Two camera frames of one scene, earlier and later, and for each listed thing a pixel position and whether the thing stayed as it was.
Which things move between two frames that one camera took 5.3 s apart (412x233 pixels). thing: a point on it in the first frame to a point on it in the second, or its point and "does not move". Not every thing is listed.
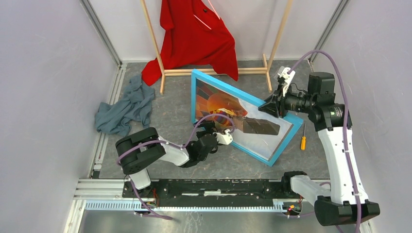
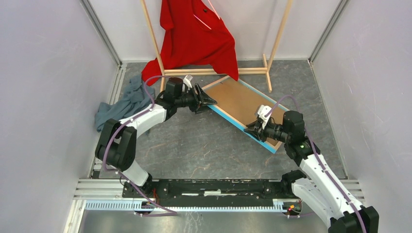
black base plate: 212,193 does not move
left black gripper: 208,125 to 202,98
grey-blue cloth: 136,105 does not move
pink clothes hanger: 214,11 does not move
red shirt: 195,35 does not move
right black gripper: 272,108 to 254,133
